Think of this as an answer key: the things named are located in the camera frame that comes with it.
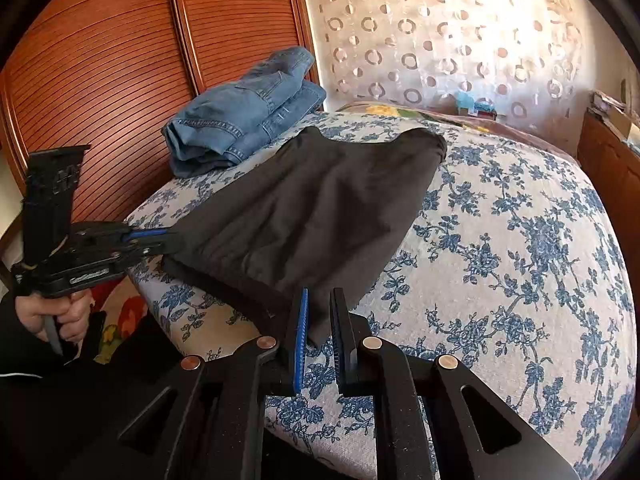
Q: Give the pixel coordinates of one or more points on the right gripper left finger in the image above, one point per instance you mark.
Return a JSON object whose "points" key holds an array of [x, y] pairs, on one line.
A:
{"points": [[205, 419]]}

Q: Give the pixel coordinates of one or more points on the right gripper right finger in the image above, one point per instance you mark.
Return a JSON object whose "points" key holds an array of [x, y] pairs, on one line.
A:
{"points": [[434, 419]]}

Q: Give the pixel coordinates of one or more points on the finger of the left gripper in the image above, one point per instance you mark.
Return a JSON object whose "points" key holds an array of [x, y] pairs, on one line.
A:
{"points": [[141, 248], [150, 233]]}

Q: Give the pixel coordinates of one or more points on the black pants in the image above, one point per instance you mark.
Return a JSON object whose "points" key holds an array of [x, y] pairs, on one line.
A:
{"points": [[319, 214]]}

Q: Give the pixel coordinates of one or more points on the person's left hand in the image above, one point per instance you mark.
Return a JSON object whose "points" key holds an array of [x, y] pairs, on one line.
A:
{"points": [[72, 312]]}

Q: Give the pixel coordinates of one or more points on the folded blue jeans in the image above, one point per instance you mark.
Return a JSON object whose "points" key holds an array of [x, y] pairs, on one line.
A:
{"points": [[227, 124]]}

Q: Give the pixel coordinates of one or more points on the wooden slatted headboard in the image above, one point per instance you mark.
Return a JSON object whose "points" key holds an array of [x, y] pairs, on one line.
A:
{"points": [[110, 73]]}

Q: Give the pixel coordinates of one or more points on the blue floral bedspread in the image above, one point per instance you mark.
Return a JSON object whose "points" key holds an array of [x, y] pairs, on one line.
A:
{"points": [[512, 266]]}

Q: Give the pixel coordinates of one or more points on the colourful floral blanket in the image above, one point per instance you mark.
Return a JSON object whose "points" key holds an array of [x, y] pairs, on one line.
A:
{"points": [[483, 125]]}

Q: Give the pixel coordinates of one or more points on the wooden sideboard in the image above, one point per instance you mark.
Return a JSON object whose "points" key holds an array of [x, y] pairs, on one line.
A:
{"points": [[614, 172]]}

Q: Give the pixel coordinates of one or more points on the circle patterned curtain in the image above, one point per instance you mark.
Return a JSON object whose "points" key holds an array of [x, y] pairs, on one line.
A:
{"points": [[529, 57]]}

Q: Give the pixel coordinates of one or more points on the cardboard box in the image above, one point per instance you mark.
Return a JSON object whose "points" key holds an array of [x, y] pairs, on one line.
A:
{"points": [[615, 115]]}

